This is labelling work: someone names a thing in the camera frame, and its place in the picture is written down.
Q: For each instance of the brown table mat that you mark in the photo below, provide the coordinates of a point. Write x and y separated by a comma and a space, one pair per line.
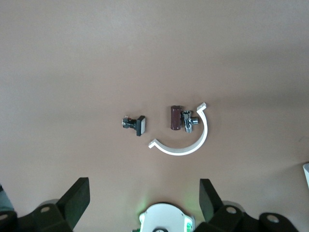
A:
154, 48

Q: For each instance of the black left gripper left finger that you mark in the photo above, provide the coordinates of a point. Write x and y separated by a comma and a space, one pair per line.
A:
71, 205

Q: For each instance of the chrome valve fitting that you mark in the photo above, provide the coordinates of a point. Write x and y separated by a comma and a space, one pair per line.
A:
188, 120

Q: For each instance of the white curved pipe clamp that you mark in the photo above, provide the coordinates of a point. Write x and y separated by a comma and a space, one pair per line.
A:
205, 131

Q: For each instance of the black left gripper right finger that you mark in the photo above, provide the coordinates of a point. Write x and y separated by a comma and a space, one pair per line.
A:
211, 207

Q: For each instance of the white drawer cabinet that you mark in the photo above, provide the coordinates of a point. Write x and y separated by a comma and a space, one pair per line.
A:
306, 175

